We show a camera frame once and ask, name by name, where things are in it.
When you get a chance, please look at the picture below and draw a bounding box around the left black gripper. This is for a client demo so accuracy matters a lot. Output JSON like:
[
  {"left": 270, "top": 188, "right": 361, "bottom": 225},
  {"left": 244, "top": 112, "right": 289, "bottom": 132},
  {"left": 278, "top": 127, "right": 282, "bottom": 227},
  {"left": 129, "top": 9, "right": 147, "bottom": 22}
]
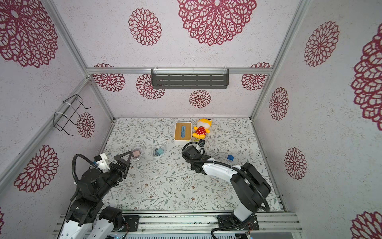
[{"left": 97, "top": 151, "right": 132, "bottom": 200}]

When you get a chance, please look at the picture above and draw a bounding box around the pink charger cube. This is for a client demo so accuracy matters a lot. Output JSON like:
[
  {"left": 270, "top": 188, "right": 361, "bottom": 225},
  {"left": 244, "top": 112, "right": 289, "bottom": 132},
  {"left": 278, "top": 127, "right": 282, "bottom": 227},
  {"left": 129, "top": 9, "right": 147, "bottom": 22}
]
[{"left": 133, "top": 149, "right": 141, "bottom": 158}]

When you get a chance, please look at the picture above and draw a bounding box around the clear oval zip pouch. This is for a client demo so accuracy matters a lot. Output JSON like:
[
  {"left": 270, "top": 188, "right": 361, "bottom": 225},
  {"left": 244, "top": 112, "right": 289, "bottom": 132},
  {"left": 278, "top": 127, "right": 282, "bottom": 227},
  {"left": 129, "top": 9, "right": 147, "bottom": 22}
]
[{"left": 131, "top": 146, "right": 143, "bottom": 161}]

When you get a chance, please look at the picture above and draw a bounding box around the teal charger cube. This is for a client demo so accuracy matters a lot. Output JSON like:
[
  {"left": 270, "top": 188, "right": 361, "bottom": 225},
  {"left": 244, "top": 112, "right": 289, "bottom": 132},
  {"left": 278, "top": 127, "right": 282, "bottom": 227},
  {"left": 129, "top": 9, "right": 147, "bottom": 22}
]
[{"left": 154, "top": 148, "right": 165, "bottom": 156}]

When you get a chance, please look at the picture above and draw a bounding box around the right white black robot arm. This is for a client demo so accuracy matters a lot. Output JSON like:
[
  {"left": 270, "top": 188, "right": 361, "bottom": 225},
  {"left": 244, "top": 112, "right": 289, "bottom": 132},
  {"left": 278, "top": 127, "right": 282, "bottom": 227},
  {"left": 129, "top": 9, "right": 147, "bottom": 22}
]
[{"left": 182, "top": 140, "right": 272, "bottom": 239}]

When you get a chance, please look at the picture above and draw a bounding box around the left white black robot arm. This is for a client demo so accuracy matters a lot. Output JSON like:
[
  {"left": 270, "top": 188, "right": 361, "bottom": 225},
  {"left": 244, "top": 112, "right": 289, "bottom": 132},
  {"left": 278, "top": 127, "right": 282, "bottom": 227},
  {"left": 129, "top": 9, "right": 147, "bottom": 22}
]
[{"left": 58, "top": 151, "right": 137, "bottom": 239}]

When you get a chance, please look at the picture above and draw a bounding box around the white wooden-top tissue box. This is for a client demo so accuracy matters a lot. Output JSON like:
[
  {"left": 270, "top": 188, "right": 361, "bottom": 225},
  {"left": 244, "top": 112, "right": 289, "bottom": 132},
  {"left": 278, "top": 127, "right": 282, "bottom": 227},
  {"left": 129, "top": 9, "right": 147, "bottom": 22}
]
[{"left": 173, "top": 122, "right": 192, "bottom": 146}]

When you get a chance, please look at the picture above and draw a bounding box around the yellow plush toy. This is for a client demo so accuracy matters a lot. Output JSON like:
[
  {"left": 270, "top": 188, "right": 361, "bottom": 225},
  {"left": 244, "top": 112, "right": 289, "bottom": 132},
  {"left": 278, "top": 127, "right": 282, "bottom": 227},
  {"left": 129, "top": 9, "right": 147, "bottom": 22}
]
[{"left": 192, "top": 119, "right": 212, "bottom": 140}]

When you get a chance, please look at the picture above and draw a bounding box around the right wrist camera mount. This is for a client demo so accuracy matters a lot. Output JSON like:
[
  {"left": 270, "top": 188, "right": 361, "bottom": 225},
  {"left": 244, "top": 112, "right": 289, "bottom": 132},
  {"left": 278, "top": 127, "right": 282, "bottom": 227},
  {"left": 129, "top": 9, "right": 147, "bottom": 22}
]
[{"left": 199, "top": 139, "right": 206, "bottom": 148}]

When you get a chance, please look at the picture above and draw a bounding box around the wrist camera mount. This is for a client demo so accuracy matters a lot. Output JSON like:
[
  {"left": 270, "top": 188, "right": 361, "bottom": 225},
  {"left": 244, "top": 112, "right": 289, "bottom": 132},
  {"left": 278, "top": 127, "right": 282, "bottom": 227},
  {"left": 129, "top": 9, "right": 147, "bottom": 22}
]
[
  {"left": 199, "top": 139, "right": 206, "bottom": 148},
  {"left": 94, "top": 153, "right": 110, "bottom": 173}
]

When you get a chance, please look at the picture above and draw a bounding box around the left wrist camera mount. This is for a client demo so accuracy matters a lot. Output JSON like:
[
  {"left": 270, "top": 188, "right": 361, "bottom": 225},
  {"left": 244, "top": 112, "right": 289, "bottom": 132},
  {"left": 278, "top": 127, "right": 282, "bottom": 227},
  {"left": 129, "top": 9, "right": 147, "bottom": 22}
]
[{"left": 94, "top": 153, "right": 110, "bottom": 173}]

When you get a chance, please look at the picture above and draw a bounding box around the grey wall shelf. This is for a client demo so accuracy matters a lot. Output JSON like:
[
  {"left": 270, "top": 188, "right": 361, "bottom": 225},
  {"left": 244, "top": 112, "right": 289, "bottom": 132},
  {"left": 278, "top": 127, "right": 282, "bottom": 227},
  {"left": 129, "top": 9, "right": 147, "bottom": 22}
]
[{"left": 151, "top": 68, "right": 229, "bottom": 90}]

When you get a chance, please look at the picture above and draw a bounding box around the black wire wall rack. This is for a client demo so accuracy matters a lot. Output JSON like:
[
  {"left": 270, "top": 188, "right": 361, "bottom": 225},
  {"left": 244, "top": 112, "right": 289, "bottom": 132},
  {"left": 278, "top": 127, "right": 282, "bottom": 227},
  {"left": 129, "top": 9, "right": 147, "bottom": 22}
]
[{"left": 52, "top": 94, "right": 90, "bottom": 136}]

